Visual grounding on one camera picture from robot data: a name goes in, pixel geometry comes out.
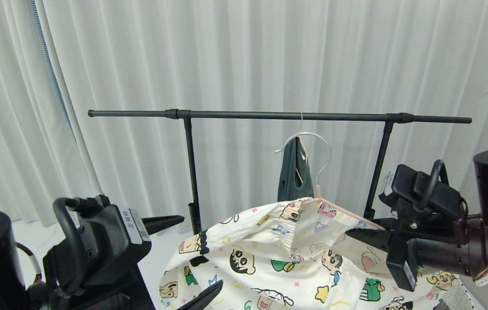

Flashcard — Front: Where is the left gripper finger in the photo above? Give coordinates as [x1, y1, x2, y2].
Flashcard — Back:
[177, 281, 224, 310]
[143, 214, 185, 236]

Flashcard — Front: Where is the white curtain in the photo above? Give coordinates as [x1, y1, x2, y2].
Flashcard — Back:
[0, 0, 488, 235]

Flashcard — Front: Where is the cream printed garment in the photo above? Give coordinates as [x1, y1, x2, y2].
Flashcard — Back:
[159, 197, 462, 310]

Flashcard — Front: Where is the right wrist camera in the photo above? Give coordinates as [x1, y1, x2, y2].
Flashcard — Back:
[378, 164, 468, 242]

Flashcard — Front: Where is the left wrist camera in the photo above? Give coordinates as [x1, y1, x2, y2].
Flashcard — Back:
[43, 195, 152, 298]

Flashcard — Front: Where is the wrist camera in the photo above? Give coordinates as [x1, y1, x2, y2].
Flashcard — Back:
[378, 164, 468, 242]
[43, 195, 152, 298]

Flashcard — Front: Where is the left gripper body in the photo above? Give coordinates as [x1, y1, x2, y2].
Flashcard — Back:
[57, 258, 156, 310]

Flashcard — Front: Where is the black clothes rack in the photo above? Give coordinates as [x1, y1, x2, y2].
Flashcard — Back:
[88, 108, 473, 235]

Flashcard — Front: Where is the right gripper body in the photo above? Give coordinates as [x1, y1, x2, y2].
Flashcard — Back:
[387, 219, 485, 292]

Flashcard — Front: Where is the white laundry basket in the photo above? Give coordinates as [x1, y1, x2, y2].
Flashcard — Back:
[435, 280, 470, 310]

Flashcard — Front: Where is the pink clothes hanger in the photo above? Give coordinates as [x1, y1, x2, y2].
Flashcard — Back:
[274, 132, 386, 231]
[296, 113, 311, 183]

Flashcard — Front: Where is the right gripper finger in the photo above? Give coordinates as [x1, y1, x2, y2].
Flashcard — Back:
[345, 227, 393, 255]

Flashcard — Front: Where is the green long-sleeved shirt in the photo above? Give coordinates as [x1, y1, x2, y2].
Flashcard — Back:
[278, 137, 314, 203]

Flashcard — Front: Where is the black cable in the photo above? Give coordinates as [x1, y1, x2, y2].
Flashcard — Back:
[416, 159, 449, 211]
[53, 197, 83, 276]

